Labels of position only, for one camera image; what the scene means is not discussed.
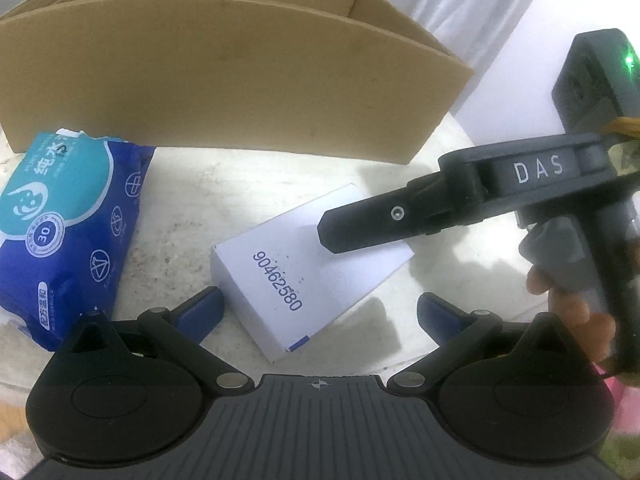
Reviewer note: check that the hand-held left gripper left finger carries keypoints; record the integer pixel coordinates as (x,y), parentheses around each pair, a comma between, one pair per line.
(201,311)

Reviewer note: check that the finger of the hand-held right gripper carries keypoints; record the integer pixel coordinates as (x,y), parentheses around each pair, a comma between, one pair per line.
(370,222)

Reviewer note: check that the white rectangular box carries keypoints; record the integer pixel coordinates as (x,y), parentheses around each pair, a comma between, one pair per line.
(320,285)

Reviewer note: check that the pink object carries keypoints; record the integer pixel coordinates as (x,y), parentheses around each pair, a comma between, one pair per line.
(622,410)

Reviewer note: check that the blue wet wipes pack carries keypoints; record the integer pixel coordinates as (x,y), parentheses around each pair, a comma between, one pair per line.
(65,230)

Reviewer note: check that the person's right hand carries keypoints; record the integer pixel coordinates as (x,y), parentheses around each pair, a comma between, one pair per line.
(575,320)

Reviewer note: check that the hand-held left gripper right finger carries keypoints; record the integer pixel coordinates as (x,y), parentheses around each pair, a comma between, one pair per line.
(440,315)

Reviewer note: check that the brown cardboard box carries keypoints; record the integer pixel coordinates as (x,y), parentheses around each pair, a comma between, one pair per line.
(225,80)

